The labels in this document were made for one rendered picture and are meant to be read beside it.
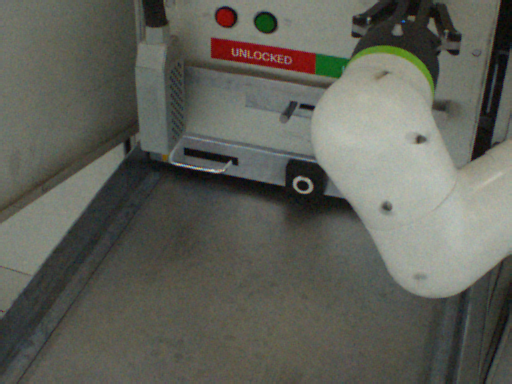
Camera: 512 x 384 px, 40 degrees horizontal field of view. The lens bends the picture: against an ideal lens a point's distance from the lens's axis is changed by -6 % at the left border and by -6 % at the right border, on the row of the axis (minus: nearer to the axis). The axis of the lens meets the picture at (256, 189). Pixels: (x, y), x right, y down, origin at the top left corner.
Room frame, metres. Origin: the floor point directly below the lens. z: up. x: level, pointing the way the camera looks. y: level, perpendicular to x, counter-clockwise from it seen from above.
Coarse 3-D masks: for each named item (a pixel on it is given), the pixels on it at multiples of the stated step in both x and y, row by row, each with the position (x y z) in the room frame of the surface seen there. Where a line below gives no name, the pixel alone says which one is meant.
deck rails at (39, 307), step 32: (128, 160) 0.96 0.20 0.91; (128, 192) 0.95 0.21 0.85; (96, 224) 0.85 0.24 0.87; (64, 256) 0.76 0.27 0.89; (96, 256) 0.80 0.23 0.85; (32, 288) 0.67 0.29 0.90; (64, 288) 0.73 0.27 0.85; (0, 320) 0.60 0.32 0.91; (32, 320) 0.66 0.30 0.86; (448, 320) 0.68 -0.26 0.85; (0, 352) 0.58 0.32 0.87; (32, 352) 0.61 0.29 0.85; (448, 352) 0.62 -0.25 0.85
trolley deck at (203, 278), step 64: (192, 192) 0.96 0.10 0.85; (256, 192) 0.96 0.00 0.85; (128, 256) 0.80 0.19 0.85; (192, 256) 0.81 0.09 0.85; (256, 256) 0.81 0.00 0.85; (320, 256) 0.81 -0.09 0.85; (64, 320) 0.67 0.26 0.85; (128, 320) 0.67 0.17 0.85; (192, 320) 0.68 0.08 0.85; (256, 320) 0.68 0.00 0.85; (320, 320) 0.68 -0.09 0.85; (384, 320) 0.68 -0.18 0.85
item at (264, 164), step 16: (192, 144) 1.00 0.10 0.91; (208, 144) 0.99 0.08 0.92; (224, 144) 0.98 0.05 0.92; (240, 144) 0.98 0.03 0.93; (160, 160) 1.02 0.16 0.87; (192, 160) 1.00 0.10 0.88; (208, 160) 0.99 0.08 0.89; (224, 160) 0.99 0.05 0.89; (240, 160) 0.98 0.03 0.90; (256, 160) 0.97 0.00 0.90; (272, 160) 0.96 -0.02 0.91; (288, 160) 0.95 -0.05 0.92; (304, 160) 0.94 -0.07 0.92; (240, 176) 0.98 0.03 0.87; (256, 176) 0.97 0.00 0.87; (272, 176) 0.96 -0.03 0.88; (336, 192) 0.93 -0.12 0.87
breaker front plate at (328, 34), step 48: (192, 0) 1.01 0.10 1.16; (240, 0) 0.99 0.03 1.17; (288, 0) 0.97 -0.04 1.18; (336, 0) 0.95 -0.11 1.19; (480, 0) 0.89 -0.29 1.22; (192, 48) 1.01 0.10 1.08; (288, 48) 0.97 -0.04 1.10; (336, 48) 0.95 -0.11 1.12; (480, 48) 0.88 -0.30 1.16; (192, 96) 1.01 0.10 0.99; (240, 96) 0.99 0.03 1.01; (480, 96) 0.88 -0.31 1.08; (288, 144) 0.96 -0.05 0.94
